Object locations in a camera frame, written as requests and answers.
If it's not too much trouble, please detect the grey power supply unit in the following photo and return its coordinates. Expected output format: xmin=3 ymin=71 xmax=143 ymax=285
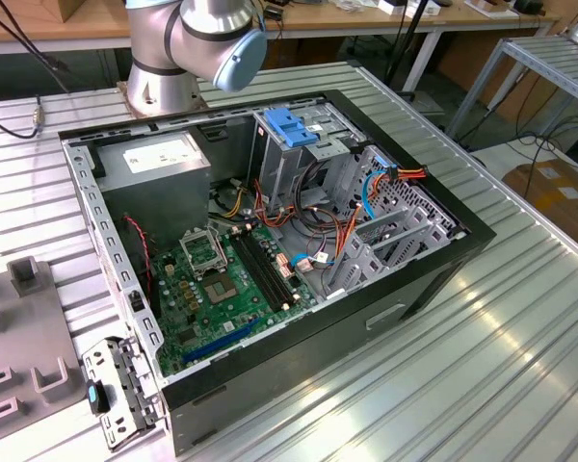
xmin=94 ymin=132 xmax=213 ymax=246

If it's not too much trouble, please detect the metal socket cover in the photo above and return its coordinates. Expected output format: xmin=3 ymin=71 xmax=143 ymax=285
xmin=179 ymin=228 xmax=230 ymax=278

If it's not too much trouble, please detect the wooden desk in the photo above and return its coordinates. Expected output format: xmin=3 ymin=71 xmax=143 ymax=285
xmin=0 ymin=0 xmax=563 ymax=92

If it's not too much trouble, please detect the black teal bracket latch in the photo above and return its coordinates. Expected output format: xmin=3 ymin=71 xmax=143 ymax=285
xmin=86 ymin=378 xmax=112 ymax=416

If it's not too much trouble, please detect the black sleeved cable bundle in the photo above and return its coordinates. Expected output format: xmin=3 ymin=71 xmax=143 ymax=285
xmin=288 ymin=161 xmax=348 ymax=242

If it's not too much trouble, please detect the grey optical drive cage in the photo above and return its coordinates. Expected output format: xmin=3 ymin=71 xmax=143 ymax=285
xmin=248 ymin=101 xmax=370 ymax=216

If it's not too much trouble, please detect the metal slot retention bracket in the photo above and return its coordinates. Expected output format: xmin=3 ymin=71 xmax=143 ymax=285
xmin=80 ymin=335 xmax=169 ymax=452

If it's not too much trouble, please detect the large cardboard box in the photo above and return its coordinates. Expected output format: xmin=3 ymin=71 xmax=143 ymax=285
xmin=502 ymin=157 xmax=578 ymax=251

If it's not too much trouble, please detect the wooden block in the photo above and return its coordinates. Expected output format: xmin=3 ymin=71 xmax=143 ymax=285
xmin=464 ymin=0 xmax=519 ymax=19

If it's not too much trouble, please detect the blue expansion slot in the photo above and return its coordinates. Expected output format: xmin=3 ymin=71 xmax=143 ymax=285
xmin=181 ymin=316 xmax=262 ymax=365

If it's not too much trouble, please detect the grey disk bay cage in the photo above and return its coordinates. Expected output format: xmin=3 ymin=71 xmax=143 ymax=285
xmin=323 ymin=143 xmax=467 ymax=300

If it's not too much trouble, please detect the metal slat shelf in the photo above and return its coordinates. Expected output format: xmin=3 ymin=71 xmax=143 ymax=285
xmin=445 ymin=34 xmax=578 ymax=145

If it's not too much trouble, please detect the CPU socket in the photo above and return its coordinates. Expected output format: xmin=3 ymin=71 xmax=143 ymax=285
xmin=201 ymin=272 xmax=246 ymax=308

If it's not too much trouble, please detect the green motherboard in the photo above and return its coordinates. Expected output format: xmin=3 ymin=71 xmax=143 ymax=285
xmin=151 ymin=223 xmax=319 ymax=376

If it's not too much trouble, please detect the blue plastic drive latch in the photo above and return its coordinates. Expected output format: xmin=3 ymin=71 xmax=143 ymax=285
xmin=263 ymin=108 xmax=323 ymax=148

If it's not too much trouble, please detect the grey parts rack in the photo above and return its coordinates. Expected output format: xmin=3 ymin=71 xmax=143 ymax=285
xmin=0 ymin=256 xmax=87 ymax=437

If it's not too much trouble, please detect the orange red power wire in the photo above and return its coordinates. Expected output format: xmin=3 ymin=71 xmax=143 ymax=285
xmin=334 ymin=163 xmax=431 ymax=269

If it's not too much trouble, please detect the black open PC case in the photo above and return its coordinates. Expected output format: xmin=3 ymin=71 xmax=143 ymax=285
xmin=57 ymin=89 xmax=497 ymax=457

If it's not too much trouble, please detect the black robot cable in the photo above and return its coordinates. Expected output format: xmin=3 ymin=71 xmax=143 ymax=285
xmin=0 ymin=0 xmax=73 ymax=141

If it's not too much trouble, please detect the blue SATA wire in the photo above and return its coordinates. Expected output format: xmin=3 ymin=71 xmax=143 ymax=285
xmin=288 ymin=154 xmax=400 ymax=273

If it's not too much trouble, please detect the red orange wire bundle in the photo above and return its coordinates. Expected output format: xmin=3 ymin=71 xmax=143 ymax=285
xmin=250 ymin=177 xmax=298 ymax=228

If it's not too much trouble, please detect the yellow black wire bundle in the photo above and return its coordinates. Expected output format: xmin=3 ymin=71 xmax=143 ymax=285
xmin=219 ymin=186 xmax=246 ymax=218

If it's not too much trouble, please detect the black RAM slot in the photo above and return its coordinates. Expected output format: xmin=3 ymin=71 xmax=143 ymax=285
xmin=234 ymin=228 xmax=288 ymax=311
xmin=229 ymin=230 xmax=283 ymax=313
xmin=245 ymin=224 xmax=299 ymax=303
xmin=240 ymin=226 xmax=293 ymax=307

